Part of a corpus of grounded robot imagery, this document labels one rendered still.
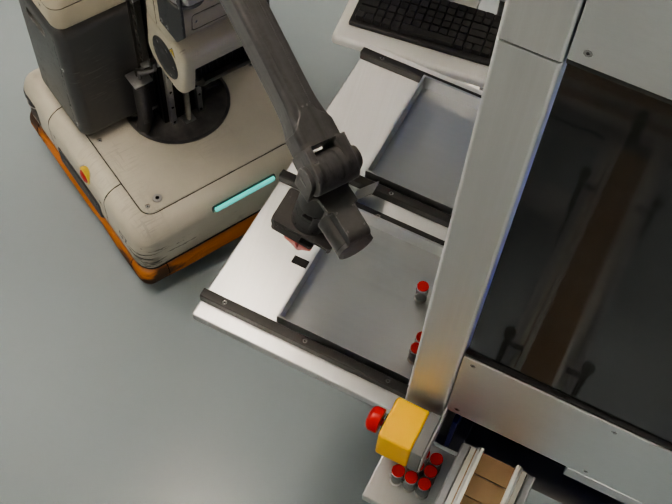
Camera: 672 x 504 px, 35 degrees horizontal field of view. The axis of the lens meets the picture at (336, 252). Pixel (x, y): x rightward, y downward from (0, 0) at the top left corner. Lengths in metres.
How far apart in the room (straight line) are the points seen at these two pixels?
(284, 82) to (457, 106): 0.71
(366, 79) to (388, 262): 0.42
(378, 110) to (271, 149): 0.73
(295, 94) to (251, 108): 1.39
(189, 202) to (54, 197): 0.53
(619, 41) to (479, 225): 0.34
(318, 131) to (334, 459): 1.36
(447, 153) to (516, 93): 1.03
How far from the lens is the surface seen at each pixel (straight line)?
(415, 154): 2.01
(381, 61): 2.13
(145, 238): 2.64
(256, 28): 1.46
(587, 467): 1.60
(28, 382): 2.80
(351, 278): 1.86
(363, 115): 2.06
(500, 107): 1.02
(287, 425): 2.68
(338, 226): 1.47
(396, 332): 1.81
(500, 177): 1.10
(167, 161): 2.74
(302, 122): 1.44
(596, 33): 0.92
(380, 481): 1.71
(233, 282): 1.85
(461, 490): 1.63
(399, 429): 1.58
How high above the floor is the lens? 2.50
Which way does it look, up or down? 59 degrees down
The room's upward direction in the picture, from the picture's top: 5 degrees clockwise
